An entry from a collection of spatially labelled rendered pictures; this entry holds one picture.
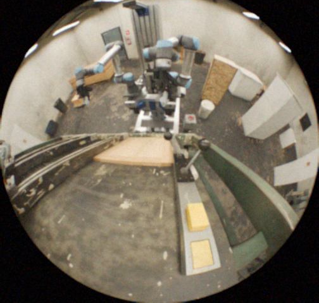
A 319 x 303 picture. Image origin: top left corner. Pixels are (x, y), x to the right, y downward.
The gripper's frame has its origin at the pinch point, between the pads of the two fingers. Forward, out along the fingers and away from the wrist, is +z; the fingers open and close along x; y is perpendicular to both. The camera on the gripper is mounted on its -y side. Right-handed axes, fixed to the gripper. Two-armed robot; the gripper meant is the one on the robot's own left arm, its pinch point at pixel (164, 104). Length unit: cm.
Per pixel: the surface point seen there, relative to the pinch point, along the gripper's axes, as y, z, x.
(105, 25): -73, -369, -503
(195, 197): 27.2, 7.2, 38.9
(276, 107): -187, -29, 111
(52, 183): 64, 10, 9
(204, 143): 17.0, 0.3, 32.8
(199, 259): 38, 2, 46
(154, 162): 21.1, 18.6, 16.9
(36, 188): 69, 5, 13
